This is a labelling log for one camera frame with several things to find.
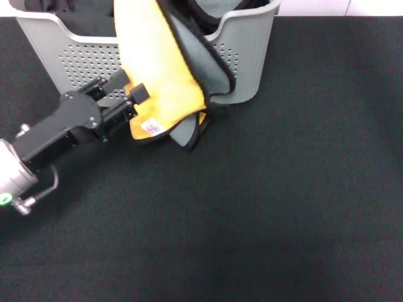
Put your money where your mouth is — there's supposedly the yellow grey towel black trim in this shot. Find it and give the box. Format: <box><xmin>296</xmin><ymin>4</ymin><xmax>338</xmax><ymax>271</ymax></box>
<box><xmin>112</xmin><ymin>0</ymin><xmax>237</xmax><ymax>152</ymax></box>

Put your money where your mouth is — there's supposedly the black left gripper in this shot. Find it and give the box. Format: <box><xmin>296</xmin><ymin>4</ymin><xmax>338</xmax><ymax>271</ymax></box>
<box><xmin>12</xmin><ymin>69</ymin><xmax>151</xmax><ymax>173</ymax></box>

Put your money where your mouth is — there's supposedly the grey perforated storage box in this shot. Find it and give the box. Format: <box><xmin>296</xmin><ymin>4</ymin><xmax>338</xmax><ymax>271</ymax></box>
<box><xmin>9</xmin><ymin>0</ymin><xmax>283</xmax><ymax>106</ymax></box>

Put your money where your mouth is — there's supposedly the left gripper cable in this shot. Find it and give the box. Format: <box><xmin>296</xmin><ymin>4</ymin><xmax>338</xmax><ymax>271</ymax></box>
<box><xmin>12</xmin><ymin>165</ymin><xmax>60</xmax><ymax>216</ymax></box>

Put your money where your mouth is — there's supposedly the black tablecloth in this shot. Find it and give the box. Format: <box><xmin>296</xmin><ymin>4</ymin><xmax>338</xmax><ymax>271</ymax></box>
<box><xmin>0</xmin><ymin>15</ymin><xmax>403</xmax><ymax>302</ymax></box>

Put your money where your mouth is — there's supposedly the black cloth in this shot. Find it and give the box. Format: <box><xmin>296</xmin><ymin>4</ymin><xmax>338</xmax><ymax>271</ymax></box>
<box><xmin>24</xmin><ymin>0</ymin><xmax>118</xmax><ymax>38</ymax></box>

